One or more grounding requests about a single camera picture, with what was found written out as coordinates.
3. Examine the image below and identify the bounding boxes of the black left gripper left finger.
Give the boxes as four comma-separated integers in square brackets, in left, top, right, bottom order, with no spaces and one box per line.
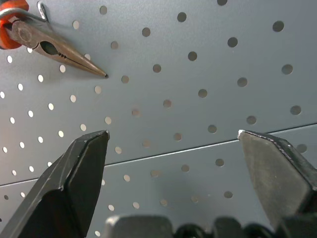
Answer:
[0,130,110,238]

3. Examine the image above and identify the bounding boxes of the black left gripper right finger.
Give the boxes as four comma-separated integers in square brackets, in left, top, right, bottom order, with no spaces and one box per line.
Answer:
[237,129,317,230]

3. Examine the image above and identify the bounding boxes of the orange-black needle-nose pliers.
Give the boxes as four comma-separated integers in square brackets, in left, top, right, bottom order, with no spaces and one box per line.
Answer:
[0,0,109,79]

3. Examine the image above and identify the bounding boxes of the grey perforated pegboard panel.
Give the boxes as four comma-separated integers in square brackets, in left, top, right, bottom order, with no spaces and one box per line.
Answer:
[0,0,317,238]

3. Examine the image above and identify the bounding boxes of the silver metal pegboard hook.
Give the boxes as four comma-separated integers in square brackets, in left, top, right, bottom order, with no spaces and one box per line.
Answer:
[0,1,48,23]

